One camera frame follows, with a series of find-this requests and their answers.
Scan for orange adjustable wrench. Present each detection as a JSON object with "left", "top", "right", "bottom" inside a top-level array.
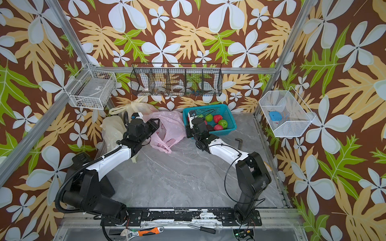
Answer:
[{"left": 120, "top": 227, "right": 164, "bottom": 241}]

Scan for blue object in basket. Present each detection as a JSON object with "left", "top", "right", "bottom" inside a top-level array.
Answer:
[{"left": 269, "top": 111, "right": 282, "bottom": 122}]

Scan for grey allen key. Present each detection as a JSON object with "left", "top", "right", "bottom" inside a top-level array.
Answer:
[{"left": 235, "top": 138, "right": 243, "bottom": 150}]

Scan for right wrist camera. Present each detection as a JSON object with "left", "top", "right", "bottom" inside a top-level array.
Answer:
[{"left": 188, "top": 110, "right": 197, "bottom": 121}]

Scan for black handled screwdriver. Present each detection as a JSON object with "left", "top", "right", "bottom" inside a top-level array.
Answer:
[{"left": 188, "top": 225, "right": 216, "bottom": 235}]

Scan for yellow plastic bag with fruit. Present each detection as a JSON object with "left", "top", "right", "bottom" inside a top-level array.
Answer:
[{"left": 100, "top": 115, "right": 126, "bottom": 153}]

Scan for white wire basket left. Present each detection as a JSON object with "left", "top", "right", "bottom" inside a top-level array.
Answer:
[{"left": 65, "top": 64, "right": 117, "bottom": 110}]

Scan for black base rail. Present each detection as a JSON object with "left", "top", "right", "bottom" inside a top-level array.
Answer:
[{"left": 101, "top": 207, "right": 262, "bottom": 227}]

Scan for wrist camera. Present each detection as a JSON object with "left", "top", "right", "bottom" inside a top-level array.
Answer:
[
  {"left": 131, "top": 112, "right": 143, "bottom": 119},
  {"left": 188, "top": 110, "right": 197, "bottom": 121}
]

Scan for pale yellow bag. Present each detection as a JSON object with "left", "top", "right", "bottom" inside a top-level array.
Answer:
[{"left": 109, "top": 96, "right": 158, "bottom": 116}]

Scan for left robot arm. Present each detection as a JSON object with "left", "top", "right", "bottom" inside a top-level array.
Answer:
[{"left": 54, "top": 112, "right": 160, "bottom": 225}]

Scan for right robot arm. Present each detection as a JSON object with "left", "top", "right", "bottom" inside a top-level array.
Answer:
[{"left": 186, "top": 116, "right": 271, "bottom": 225}]

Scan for small red fruit toy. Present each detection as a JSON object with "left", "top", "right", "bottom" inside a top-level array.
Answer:
[{"left": 214, "top": 124, "right": 224, "bottom": 131}]

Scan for black wire basket rear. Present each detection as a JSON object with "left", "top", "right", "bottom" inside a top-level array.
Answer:
[{"left": 129, "top": 62, "right": 223, "bottom": 97}]

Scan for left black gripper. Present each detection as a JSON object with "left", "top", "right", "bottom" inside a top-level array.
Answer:
[{"left": 138, "top": 117, "right": 159, "bottom": 145}]

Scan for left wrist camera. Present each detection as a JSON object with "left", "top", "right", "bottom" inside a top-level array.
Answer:
[{"left": 131, "top": 112, "right": 143, "bottom": 119}]

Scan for pink plastic bag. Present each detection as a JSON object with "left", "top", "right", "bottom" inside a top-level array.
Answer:
[{"left": 143, "top": 111, "right": 186, "bottom": 154}]

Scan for green apple toy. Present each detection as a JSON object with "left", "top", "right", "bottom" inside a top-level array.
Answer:
[{"left": 205, "top": 114, "right": 213, "bottom": 122}]

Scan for green round fruit toy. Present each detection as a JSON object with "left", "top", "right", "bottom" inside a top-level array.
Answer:
[{"left": 218, "top": 119, "right": 228, "bottom": 129}]

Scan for white wire basket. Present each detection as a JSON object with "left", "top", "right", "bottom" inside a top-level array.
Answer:
[
  {"left": 259, "top": 87, "right": 316, "bottom": 138},
  {"left": 65, "top": 64, "right": 117, "bottom": 110}
]

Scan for teal plastic basket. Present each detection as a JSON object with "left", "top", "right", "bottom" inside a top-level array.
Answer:
[{"left": 183, "top": 104, "right": 237, "bottom": 136}]

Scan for white wire basket right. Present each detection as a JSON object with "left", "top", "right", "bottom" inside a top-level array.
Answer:
[{"left": 259, "top": 87, "right": 316, "bottom": 138}]

